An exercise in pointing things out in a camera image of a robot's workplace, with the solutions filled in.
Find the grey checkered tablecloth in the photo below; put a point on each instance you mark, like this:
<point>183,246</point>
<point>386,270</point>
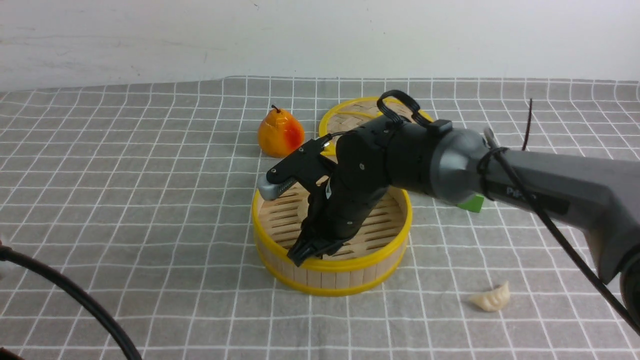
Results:
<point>141,194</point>

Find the orange toy pear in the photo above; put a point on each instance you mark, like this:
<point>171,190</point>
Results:
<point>280,133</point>

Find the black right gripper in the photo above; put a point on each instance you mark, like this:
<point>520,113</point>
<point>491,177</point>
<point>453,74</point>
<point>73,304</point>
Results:
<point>339,206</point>

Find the cream toy dumpling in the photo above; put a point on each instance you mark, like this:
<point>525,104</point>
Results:
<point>493,300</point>

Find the green wooden cube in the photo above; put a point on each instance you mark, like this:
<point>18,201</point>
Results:
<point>473,205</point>

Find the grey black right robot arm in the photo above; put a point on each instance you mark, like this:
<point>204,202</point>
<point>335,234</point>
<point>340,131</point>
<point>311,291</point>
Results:
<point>589,205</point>

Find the woven bamboo steamer lid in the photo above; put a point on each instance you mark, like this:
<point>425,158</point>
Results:
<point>353,113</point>

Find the yellow rimmed bamboo steamer tray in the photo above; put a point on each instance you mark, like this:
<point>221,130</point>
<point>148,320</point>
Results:
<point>362,264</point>

